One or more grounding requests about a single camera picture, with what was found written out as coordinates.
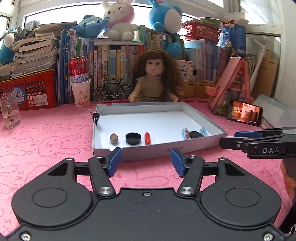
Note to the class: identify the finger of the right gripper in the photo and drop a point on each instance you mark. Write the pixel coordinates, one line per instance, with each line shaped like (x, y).
(258, 134)
(237, 143)

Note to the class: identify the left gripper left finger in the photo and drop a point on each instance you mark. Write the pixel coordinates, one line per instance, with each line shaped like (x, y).
(66, 192)

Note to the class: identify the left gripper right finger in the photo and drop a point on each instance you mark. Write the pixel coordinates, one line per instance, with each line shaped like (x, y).
(227, 193)

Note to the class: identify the light blue hair clip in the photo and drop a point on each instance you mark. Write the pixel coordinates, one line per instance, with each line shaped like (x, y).
(204, 132)

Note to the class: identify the black round lid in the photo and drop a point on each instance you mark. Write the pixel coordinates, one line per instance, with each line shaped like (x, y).
(133, 138)
(195, 134)

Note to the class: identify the brown walnut keychain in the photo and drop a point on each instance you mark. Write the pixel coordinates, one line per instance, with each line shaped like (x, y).
(114, 138)

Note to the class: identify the person's right hand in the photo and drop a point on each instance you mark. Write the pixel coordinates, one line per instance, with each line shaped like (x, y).
(288, 181)

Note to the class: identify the smartphone showing video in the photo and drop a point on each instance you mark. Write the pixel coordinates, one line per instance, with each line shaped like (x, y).
(245, 113)

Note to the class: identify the pink triangular toy house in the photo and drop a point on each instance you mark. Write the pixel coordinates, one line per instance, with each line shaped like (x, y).
(233, 85)

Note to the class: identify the blue hair clip in tray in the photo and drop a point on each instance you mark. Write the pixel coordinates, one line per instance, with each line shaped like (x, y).
(186, 133)

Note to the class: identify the pink rabbit tablecloth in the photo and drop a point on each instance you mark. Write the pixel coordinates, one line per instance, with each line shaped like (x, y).
(46, 136)

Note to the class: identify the colourful pencil box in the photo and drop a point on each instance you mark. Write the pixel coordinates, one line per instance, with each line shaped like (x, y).
(185, 69)

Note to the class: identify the black binder clip on tray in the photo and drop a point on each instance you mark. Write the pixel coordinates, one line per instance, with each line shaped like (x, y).
(95, 116)

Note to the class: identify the small red bottle toy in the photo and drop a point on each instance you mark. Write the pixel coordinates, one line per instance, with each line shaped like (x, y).
(147, 138)

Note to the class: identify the white cardboard tray box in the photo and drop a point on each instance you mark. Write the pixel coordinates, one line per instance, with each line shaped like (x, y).
(164, 122)

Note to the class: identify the black round lid in tray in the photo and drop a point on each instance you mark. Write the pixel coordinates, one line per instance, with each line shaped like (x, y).
(133, 138)

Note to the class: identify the blue cardboard box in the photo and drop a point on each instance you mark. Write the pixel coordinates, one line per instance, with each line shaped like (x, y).
(233, 36)

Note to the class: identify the clear glass mug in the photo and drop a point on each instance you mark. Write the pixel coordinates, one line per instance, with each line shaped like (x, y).
(10, 110)

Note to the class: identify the brown-haired doll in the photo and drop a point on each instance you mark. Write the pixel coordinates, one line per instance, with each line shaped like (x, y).
(155, 78)

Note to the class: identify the red plastic basket left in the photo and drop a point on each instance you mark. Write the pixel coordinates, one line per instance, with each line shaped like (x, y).
(34, 91)

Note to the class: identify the red plastic basket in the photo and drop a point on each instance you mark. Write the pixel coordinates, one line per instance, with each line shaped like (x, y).
(34, 91)
(199, 31)

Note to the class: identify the white cat paper cup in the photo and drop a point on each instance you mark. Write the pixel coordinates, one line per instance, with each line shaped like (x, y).
(81, 92)

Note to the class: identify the red plastic basket top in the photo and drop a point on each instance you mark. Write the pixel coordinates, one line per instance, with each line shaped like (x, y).
(199, 31)

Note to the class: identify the black miniature bicycle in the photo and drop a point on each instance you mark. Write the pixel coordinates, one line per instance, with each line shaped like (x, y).
(112, 89)

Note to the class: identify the red Budweiser can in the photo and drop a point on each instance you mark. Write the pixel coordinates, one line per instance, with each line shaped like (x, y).
(78, 70)

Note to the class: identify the large blue white plush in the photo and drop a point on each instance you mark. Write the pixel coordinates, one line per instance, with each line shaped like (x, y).
(167, 19)

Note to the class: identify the stack of books left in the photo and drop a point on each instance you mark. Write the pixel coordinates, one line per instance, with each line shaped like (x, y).
(35, 47)

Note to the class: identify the row of upright books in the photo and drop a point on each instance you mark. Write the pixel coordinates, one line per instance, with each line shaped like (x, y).
(90, 68)

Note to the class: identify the blue white plush far left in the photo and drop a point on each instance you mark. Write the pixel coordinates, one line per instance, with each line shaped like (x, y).
(7, 40)

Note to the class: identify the blue plush lying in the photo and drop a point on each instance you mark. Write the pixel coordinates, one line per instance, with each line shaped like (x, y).
(91, 26)

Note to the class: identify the pink white bunny plush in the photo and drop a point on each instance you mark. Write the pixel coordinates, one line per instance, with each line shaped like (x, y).
(120, 15)

